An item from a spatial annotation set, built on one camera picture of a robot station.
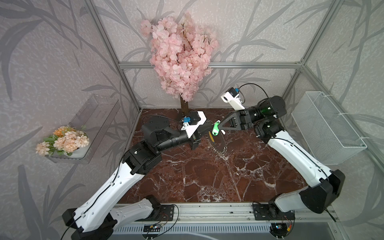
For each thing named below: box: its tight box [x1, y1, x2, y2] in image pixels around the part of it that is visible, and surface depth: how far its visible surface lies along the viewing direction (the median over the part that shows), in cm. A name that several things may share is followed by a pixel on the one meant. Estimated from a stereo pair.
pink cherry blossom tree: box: [140, 13, 219, 116], surface depth 73 cm
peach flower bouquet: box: [35, 125, 90, 156], surface depth 50 cm
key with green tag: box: [212, 120, 221, 136], surface depth 50 cm
